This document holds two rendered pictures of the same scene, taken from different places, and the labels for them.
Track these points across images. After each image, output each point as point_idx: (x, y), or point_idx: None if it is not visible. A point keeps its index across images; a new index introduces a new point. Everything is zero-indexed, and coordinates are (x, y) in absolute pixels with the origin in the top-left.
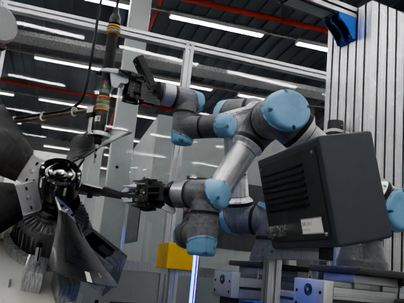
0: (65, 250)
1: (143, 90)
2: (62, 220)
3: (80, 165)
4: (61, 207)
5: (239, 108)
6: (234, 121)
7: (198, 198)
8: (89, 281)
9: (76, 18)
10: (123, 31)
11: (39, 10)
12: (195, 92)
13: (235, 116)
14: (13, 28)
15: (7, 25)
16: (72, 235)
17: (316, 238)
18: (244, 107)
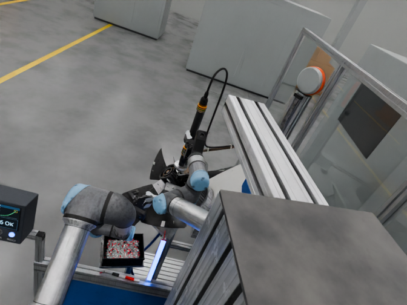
0: None
1: (185, 153)
2: (146, 187)
3: (181, 176)
4: (157, 184)
5: (198, 209)
6: (159, 205)
7: None
8: None
9: (369, 80)
10: (391, 102)
11: (355, 69)
12: (193, 172)
13: (174, 206)
14: (315, 85)
15: (311, 81)
16: (142, 195)
17: None
18: (205, 213)
